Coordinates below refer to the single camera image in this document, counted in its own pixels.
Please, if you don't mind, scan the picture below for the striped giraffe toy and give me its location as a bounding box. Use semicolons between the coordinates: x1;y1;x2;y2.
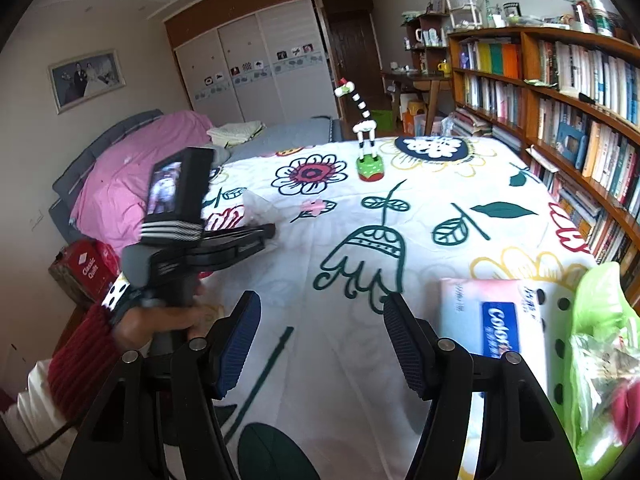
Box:
334;77;386;183

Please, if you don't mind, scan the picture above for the framed black-and-white photo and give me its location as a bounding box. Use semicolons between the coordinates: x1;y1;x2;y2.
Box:
48;49;126;115

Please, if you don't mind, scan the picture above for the small wooden desk shelf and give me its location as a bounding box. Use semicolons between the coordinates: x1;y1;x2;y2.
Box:
402;10;451;77

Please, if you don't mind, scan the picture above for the pink duvet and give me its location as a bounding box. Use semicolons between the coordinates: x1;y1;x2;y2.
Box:
70;110;218;257

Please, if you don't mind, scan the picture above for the white wire rack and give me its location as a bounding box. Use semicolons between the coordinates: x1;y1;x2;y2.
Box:
442;0;484;30

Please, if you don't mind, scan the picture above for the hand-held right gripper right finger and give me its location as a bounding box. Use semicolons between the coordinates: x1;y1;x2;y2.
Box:
382;292;583;480

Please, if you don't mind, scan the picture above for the white floral blanket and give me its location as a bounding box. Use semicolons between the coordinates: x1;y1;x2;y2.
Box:
165;135;608;480

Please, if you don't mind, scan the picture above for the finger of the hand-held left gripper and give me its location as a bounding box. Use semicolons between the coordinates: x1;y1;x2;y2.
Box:
199;240;269;274
201;223;277;251

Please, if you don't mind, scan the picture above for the grey bed headboard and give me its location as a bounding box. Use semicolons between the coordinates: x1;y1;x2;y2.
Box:
48;108;166;244

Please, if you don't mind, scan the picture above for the dark wooden door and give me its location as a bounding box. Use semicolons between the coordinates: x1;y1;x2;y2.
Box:
320;0;389;121

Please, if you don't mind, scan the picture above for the white sliding-door wardrobe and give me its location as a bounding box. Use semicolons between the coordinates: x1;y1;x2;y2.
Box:
164;0;341;127

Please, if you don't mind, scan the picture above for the person's left hand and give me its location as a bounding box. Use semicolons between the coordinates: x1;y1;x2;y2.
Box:
112;281;222;349

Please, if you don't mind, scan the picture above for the wooden bookshelf with books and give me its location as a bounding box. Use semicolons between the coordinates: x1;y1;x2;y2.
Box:
446;26;640;307

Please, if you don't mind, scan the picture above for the folded cream blanket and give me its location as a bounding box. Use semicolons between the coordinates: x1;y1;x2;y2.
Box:
206;120;266;147

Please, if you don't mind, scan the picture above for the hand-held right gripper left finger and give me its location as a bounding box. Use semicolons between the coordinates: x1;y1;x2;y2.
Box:
62;290;263;480

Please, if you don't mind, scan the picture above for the pastel tissue pack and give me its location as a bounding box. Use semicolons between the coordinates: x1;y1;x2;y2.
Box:
439;276;553;411

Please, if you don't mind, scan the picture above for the clear bag of cotton swabs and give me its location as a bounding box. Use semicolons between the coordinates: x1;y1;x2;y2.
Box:
242;189;281;253

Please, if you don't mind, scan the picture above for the red quilt package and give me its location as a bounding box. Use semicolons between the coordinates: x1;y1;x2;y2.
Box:
48;239;121;307

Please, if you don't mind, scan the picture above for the green plastic bag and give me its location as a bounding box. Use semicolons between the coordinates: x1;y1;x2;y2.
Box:
562;261;640;468

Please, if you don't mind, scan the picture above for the wooden desk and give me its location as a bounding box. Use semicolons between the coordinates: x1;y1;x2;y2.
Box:
382;70;454;136

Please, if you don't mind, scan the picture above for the grey-blue bed sheet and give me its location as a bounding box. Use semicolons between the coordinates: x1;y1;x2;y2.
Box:
225;117;344;164

